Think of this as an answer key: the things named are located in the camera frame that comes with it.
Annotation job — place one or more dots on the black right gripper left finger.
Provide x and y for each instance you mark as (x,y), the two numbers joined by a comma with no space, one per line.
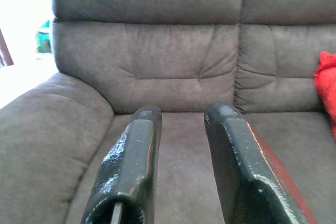
(131,155)

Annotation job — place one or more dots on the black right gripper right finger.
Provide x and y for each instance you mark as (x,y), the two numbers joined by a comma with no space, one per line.
(236,161)

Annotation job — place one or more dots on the dark brown fabric sofa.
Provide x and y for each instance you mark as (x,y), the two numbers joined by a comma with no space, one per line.
(170,51)

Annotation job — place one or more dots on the red pillow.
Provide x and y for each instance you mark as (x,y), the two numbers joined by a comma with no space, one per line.
(328,82)

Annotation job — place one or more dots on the green plastic stool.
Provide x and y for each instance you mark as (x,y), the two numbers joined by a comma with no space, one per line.
(43,37)

